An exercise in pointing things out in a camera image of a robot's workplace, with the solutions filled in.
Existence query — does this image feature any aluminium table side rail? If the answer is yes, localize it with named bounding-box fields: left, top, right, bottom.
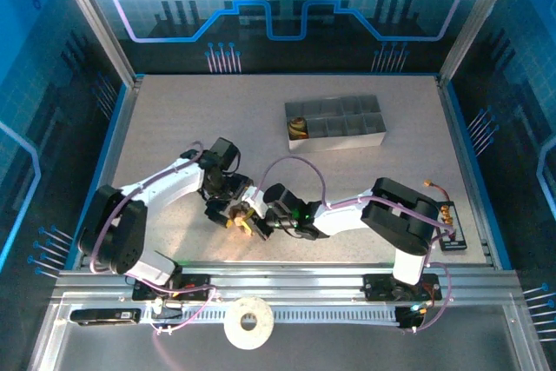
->
left=71, top=77, right=144, bottom=270
left=435, top=76, right=499, bottom=268

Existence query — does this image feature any aluminium crossbar rail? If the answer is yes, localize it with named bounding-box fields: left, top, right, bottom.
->
left=56, top=261, right=520, bottom=307

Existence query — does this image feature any white slotted cable duct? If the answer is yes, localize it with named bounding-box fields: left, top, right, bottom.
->
left=142, top=304, right=400, bottom=325

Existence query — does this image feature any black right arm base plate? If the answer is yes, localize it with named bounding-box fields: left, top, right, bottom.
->
left=363, top=273, right=442, bottom=302

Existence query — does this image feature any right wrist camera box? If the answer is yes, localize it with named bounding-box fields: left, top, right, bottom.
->
left=242, top=187, right=267, bottom=218

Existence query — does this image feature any black power distribution board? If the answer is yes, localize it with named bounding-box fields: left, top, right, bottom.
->
left=435, top=199, right=469, bottom=253

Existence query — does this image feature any flat black device with label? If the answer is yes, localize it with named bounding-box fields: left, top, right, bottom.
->
left=69, top=308, right=142, bottom=328

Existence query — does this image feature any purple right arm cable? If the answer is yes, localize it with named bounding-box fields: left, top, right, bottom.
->
left=258, top=156, right=453, bottom=335

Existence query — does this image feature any aluminium frame post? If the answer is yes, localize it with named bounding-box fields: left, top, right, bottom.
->
left=50, top=0, right=142, bottom=88
left=437, top=0, right=525, bottom=85

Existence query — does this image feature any white tape roll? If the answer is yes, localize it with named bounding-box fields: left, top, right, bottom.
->
left=223, top=295, right=275, bottom=350

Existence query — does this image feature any black controller box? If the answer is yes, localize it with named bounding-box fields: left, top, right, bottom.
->
left=395, top=304, right=430, bottom=335

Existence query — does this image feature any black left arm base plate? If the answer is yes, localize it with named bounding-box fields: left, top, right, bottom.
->
left=131, top=274, right=216, bottom=302

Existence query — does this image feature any grey compartment organizer tray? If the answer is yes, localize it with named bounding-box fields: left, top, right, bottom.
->
left=284, top=95, right=387, bottom=154

